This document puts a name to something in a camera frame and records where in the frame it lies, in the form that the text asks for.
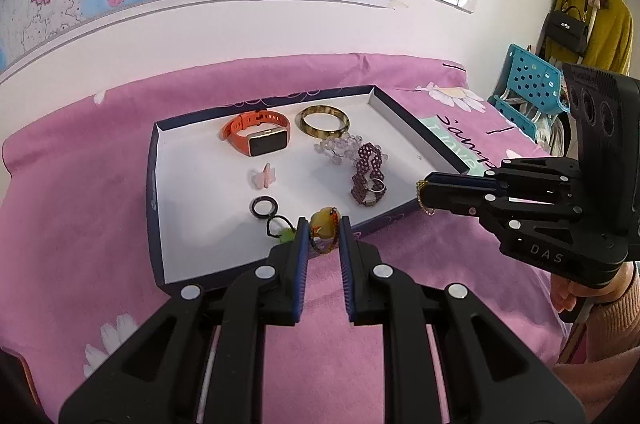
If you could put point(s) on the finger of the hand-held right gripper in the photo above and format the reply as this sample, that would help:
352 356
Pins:
450 184
452 205

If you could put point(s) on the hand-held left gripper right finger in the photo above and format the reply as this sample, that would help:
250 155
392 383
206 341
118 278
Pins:
346 269

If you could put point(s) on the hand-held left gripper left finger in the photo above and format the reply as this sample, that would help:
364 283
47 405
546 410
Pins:
301 269

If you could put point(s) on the yellow amber pendant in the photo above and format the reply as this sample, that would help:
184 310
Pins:
322 221

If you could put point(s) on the navy box lid tray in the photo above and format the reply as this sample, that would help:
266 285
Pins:
200 204

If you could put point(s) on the person's right forearm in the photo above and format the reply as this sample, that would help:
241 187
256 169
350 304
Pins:
610 344

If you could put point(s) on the person's right hand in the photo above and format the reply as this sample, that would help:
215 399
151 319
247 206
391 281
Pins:
565 299

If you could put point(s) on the pink hair clip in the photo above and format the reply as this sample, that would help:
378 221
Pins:
262 176

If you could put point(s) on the orange smart watch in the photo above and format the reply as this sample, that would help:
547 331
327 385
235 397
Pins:
267 144

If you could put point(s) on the blue plastic chair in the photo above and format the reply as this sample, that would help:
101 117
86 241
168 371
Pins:
530 79

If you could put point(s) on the brown horn bangle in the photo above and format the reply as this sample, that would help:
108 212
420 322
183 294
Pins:
306 126

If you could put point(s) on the yellow coat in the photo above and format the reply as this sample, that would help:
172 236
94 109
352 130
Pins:
612 34

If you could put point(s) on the beige tape piece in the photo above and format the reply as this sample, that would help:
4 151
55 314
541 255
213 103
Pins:
397 4

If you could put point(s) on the pink printed blanket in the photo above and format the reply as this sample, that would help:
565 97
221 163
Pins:
75 204

